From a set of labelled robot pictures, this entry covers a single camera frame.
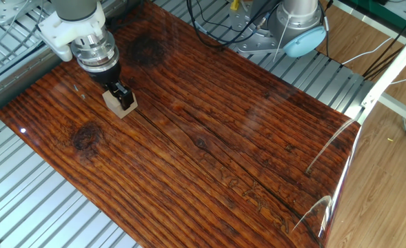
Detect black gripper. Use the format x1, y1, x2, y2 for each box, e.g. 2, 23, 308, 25
87, 61, 136, 112

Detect pale wooden cube block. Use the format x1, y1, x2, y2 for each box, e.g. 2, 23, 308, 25
101, 90, 139, 120

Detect glossy wood grain mat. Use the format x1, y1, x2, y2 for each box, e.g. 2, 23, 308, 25
0, 1, 361, 248

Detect white aluminium crossbar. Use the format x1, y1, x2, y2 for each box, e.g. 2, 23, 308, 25
378, 92, 406, 129

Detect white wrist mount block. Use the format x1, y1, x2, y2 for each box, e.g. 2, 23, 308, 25
37, 1, 107, 63

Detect grey metal rail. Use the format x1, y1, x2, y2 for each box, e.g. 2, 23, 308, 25
0, 0, 145, 120

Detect grey wire rack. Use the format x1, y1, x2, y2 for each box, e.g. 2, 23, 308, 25
0, 13, 50, 82

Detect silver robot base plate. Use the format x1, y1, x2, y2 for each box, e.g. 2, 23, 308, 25
228, 0, 286, 56

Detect black cable silver connector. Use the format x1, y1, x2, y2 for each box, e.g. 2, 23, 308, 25
185, 0, 278, 48

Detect thin white cable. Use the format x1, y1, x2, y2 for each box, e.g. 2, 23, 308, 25
341, 36, 394, 66

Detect black cables beside post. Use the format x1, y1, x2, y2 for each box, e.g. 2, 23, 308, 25
362, 8, 406, 81

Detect white aluminium frame post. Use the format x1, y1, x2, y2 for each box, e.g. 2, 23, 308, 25
356, 23, 406, 125

